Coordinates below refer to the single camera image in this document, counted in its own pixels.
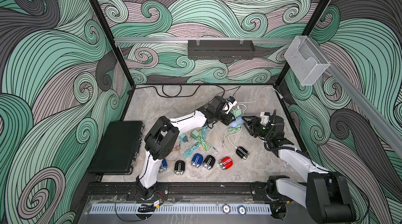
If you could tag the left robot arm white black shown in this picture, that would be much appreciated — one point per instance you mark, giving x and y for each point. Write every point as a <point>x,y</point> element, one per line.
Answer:
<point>161,138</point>

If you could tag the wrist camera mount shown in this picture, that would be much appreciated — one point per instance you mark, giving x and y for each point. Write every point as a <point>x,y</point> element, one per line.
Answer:
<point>264,118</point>
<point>223,105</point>

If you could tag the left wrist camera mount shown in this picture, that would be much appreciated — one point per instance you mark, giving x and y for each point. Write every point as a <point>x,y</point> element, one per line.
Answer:
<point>223,105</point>

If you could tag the black wall shelf tray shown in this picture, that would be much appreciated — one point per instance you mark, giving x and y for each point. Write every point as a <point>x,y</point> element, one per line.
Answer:
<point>220,49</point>

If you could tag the clear acrylic wall holder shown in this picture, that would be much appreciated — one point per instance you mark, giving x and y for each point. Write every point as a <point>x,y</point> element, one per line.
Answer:
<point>307,60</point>

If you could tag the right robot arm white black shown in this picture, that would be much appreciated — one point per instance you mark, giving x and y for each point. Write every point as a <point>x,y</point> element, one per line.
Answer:
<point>324,194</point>

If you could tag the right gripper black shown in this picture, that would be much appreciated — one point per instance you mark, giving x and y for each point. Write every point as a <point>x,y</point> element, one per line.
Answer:
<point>251,128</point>

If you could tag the teal USB charger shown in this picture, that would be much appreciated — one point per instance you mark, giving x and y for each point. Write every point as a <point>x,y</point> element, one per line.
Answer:
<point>183,138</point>

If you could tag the green USB charger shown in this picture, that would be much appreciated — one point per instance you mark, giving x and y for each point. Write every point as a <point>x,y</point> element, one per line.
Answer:
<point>195,134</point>

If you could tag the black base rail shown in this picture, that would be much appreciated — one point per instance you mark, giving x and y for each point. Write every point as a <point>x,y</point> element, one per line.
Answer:
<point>256,191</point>

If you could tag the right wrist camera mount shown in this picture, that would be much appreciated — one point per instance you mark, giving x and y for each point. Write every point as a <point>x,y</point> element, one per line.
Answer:
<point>264,118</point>

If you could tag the perforated white cable duct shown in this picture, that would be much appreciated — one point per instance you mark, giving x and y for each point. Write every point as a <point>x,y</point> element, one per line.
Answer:
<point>218,209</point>

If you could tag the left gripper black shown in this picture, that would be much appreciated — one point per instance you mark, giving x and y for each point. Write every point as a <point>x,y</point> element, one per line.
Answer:
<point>227,120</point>

